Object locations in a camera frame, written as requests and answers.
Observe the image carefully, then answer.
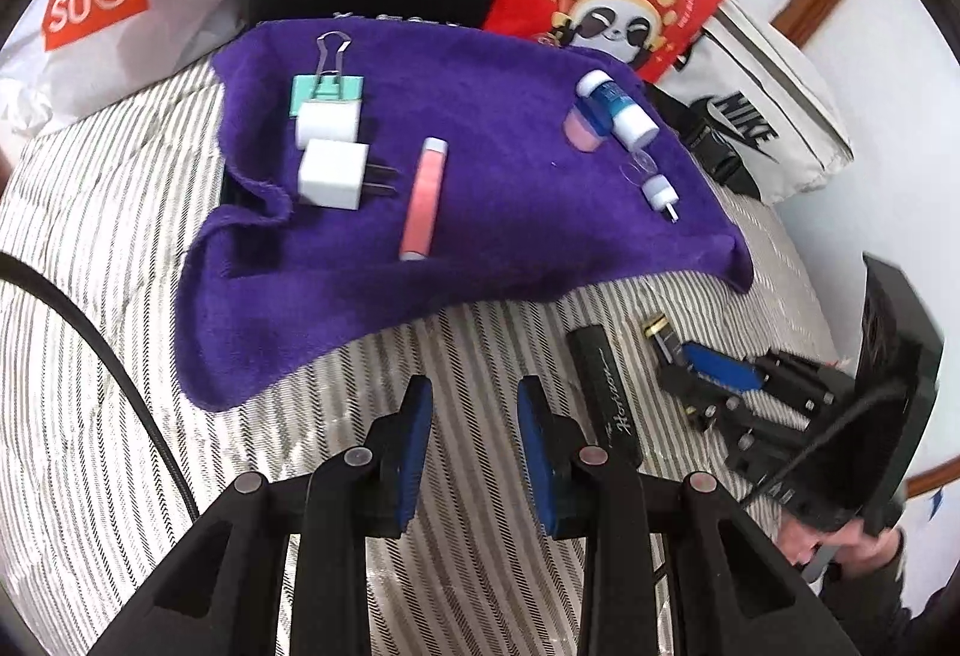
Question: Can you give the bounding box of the thick black cable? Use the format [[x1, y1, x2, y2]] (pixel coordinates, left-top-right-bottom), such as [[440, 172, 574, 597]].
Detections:
[[0, 251, 203, 526]]

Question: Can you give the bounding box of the long black box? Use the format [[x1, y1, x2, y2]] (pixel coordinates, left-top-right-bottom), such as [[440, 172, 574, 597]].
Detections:
[[566, 323, 647, 469]]

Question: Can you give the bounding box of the dark brown box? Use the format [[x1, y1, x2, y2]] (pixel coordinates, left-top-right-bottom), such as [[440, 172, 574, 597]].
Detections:
[[640, 314, 687, 364]]

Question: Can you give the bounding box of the pink tube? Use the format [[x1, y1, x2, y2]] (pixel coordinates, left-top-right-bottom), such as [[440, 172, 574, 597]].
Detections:
[[399, 137, 449, 262]]

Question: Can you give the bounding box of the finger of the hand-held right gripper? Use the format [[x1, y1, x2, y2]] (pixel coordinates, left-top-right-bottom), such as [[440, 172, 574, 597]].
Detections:
[[679, 341, 841, 406], [658, 360, 797, 469]]

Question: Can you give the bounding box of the black strap with buckle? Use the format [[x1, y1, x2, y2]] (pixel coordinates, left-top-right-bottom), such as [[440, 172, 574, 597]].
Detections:
[[645, 82, 762, 203]]

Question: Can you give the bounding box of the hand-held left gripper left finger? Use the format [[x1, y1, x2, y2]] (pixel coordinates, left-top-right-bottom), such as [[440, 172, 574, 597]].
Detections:
[[90, 375, 436, 656]]

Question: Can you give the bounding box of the person's right hand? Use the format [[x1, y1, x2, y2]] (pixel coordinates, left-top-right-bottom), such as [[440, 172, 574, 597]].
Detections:
[[780, 517, 905, 578]]

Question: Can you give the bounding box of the purple towel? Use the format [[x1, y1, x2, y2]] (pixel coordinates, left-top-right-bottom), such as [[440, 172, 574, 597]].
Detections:
[[174, 18, 755, 413]]

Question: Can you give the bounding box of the person's right forearm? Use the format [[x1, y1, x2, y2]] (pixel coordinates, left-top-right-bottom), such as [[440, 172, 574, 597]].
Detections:
[[825, 528, 960, 656]]

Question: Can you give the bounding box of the green binder clip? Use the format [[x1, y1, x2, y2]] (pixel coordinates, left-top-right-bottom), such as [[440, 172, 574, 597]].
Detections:
[[291, 32, 366, 121]]

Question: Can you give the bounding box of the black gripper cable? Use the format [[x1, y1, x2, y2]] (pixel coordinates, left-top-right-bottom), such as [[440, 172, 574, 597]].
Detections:
[[746, 380, 912, 503]]

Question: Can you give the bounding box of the small white bottle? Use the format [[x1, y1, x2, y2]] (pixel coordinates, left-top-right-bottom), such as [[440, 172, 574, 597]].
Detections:
[[643, 173, 682, 223]]

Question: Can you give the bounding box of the blue and orange container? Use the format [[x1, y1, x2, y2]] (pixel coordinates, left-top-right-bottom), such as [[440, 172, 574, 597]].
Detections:
[[562, 97, 612, 153]]

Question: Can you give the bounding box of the striped bed sheet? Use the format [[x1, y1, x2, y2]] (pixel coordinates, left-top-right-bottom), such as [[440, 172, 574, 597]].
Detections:
[[0, 56, 845, 656]]

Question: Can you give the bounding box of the blue bottle with white cap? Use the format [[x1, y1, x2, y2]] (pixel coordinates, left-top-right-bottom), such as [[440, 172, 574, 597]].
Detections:
[[576, 69, 659, 153]]

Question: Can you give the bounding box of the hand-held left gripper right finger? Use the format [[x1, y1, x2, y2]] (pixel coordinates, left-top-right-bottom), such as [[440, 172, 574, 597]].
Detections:
[[517, 375, 863, 656]]

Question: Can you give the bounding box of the white charger plug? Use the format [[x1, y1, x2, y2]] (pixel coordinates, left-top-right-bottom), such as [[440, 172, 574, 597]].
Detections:
[[298, 138, 401, 213], [294, 101, 362, 151]]

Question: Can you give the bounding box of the white tote bag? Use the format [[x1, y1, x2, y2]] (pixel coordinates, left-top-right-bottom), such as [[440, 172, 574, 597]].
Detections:
[[664, 0, 856, 203]]

